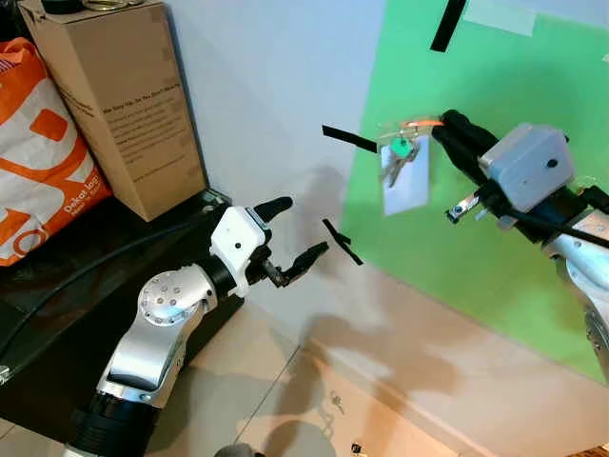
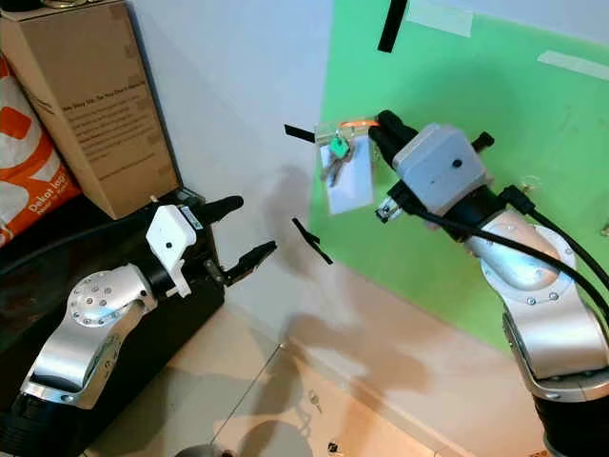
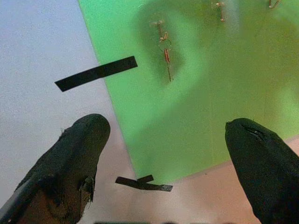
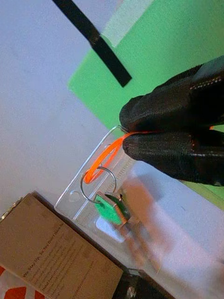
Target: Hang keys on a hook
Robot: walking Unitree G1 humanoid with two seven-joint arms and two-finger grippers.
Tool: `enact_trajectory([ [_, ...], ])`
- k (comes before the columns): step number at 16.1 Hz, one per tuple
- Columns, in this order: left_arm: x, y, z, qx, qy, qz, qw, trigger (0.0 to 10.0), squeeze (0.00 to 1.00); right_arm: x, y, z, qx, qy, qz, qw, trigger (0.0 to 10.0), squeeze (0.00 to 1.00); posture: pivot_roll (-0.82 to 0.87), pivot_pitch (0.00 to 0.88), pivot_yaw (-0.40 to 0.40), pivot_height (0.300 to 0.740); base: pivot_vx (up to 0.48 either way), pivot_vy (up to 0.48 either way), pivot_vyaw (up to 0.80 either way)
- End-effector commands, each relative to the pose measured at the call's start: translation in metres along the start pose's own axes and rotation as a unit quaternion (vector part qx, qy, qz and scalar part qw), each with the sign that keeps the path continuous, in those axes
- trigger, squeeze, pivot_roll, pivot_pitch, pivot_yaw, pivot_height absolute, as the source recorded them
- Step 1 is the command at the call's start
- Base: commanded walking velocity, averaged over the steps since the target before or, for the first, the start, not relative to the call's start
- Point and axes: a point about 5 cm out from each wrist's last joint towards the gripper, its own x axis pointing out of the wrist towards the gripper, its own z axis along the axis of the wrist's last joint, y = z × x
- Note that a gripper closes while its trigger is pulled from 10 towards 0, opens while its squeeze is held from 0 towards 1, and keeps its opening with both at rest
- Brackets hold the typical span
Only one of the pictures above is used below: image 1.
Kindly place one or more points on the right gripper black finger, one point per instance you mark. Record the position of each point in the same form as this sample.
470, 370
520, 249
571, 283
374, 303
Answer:
466, 205
464, 141

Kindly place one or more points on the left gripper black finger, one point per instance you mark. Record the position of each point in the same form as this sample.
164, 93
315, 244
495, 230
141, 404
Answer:
274, 206
306, 259

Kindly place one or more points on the black tape strip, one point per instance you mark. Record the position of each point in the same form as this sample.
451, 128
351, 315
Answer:
447, 26
343, 241
347, 139

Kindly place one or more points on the small metal floor fitting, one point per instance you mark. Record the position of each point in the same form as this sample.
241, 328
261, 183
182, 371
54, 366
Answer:
335, 403
357, 447

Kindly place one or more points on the tall brown cardboard box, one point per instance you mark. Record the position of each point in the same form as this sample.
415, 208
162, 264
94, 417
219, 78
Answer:
124, 105

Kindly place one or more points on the black glass-top table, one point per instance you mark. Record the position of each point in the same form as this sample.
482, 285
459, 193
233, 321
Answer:
57, 381

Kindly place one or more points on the clear shiny item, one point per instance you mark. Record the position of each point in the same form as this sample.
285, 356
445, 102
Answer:
114, 4

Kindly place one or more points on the orange white shopping bag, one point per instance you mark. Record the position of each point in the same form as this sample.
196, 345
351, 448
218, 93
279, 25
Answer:
24, 124

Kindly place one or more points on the black round object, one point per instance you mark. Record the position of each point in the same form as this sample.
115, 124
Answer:
62, 5

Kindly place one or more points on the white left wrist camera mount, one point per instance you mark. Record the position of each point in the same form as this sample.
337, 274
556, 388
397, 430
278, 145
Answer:
235, 243

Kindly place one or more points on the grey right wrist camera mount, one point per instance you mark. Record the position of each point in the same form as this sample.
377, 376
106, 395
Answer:
528, 167

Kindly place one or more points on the clear wall hook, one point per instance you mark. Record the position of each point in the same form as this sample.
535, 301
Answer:
385, 133

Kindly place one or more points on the green wall sheet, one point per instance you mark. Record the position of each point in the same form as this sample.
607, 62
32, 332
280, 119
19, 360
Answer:
571, 57

